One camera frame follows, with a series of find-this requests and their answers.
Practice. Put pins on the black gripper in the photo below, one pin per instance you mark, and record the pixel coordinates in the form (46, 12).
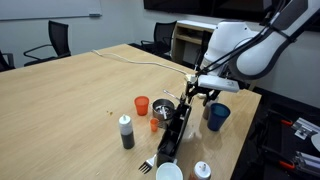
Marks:
(197, 91)

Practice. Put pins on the silver metal spoon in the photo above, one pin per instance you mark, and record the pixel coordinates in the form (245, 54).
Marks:
(183, 99)

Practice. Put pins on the black cutlery rack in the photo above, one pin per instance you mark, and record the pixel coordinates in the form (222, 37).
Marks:
(175, 133)

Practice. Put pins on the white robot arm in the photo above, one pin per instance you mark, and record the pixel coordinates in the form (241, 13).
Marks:
(266, 53)

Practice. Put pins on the squeeze bottle with brown sauce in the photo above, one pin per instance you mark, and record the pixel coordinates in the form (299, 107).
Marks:
(206, 113)

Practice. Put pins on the white power strip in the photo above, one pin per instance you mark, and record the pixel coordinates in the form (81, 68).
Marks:
(190, 78)

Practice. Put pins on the blue plastic cup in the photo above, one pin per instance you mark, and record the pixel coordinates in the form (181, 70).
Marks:
(218, 116)

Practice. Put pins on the long silver metal utensil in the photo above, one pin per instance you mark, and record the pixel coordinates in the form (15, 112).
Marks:
(170, 94)

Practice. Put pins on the round metal bowl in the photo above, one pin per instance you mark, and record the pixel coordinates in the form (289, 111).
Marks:
(168, 104)

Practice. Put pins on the small orange plastic cup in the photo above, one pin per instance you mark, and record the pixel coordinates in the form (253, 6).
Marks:
(154, 125)

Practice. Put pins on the large orange plastic cup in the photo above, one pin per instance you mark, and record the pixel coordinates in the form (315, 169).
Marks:
(141, 106)

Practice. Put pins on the wooden console with white top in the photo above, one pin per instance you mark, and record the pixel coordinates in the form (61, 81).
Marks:
(190, 33)

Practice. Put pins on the squeeze bottle with orange sauce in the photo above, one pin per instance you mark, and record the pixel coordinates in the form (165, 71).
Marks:
(200, 171)

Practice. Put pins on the squeeze bottle with black sauce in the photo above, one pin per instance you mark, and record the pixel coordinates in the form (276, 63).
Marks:
(127, 133)

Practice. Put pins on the white cup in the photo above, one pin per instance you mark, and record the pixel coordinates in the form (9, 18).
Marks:
(169, 172)

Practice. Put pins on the silver metal fork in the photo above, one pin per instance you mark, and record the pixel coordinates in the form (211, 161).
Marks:
(147, 164)

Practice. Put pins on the white round disc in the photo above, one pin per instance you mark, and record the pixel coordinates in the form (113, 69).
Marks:
(316, 141)

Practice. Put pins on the dark whiteboard eraser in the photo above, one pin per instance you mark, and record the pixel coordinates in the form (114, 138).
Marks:
(95, 15)

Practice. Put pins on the black office chair with armrests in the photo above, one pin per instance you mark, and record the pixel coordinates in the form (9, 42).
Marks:
(58, 36)

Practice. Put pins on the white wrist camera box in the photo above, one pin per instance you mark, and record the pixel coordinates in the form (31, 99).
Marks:
(218, 83)

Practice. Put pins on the black wall screen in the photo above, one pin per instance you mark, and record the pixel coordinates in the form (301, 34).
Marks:
(200, 6)

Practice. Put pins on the white wall whiteboard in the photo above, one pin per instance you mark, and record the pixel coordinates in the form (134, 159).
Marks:
(50, 8)

